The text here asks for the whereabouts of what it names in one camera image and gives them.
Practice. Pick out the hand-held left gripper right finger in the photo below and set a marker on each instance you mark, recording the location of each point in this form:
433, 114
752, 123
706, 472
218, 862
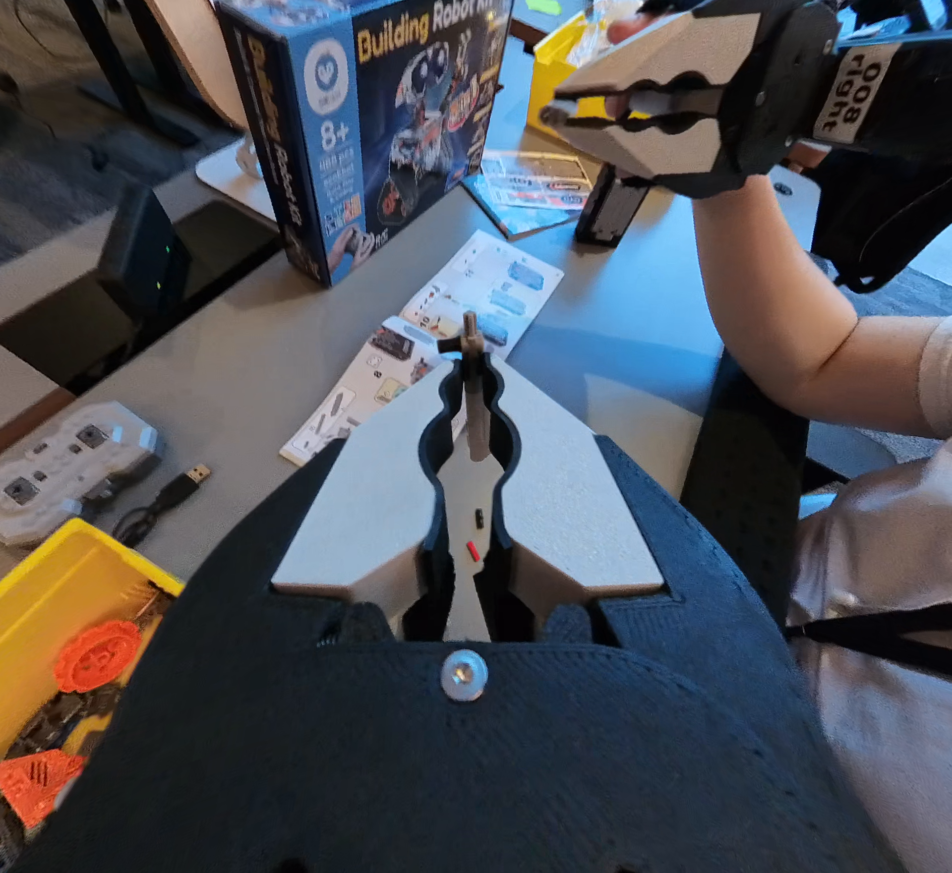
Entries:
569, 508

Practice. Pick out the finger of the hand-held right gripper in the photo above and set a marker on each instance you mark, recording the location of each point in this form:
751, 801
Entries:
669, 51
654, 144

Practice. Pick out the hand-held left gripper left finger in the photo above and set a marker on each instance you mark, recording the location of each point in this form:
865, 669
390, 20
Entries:
357, 508

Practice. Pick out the grey beam with black pin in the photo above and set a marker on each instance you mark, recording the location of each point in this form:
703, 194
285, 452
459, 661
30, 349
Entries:
473, 397

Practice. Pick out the person's right forearm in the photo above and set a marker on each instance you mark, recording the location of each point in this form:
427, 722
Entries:
781, 308

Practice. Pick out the grey desk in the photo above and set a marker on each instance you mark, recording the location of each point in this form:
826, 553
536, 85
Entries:
245, 367

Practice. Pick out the person's right hand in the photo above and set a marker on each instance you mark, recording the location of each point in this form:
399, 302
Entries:
625, 31

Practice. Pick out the black battery block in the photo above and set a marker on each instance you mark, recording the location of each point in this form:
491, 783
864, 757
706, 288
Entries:
610, 207

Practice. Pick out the clear plastic bag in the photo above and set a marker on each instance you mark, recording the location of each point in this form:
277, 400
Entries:
595, 25

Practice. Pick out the yellow bin with plastic bag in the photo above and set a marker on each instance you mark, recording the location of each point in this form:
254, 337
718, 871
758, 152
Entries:
554, 81

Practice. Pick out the green sticky note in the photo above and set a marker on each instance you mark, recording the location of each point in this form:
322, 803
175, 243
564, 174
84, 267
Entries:
543, 3

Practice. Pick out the blue booklet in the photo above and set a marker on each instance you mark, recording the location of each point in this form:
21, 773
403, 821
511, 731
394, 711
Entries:
528, 218

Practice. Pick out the open instruction booklet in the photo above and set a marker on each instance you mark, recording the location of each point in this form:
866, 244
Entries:
446, 308

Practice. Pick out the blue robot kit box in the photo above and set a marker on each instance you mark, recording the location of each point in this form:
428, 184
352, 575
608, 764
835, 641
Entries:
387, 107

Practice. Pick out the grey remote controller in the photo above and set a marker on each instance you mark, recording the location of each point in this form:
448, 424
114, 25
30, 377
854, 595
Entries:
67, 464

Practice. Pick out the orange gear wheel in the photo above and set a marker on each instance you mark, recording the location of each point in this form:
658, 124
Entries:
97, 656

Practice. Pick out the yellow bin with building parts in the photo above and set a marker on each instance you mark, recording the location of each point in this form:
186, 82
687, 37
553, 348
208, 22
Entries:
52, 583

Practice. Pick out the person's pale shirt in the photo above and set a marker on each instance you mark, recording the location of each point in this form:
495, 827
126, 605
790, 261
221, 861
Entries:
877, 590

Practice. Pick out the black power box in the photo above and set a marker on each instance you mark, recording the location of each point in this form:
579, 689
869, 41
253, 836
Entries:
145, 248

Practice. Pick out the white stand base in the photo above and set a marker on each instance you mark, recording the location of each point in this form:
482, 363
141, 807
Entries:
238, 189

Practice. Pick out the pile of dark building parts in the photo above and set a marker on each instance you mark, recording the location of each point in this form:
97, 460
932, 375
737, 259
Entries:
59, 720

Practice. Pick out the orange triangular panel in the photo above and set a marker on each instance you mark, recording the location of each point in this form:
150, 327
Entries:
37, 784

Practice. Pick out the wooden board with colourful picture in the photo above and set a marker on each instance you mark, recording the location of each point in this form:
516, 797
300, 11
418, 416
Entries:
186, 33

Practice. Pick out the black table frame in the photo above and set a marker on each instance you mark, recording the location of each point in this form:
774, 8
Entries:
111, 33

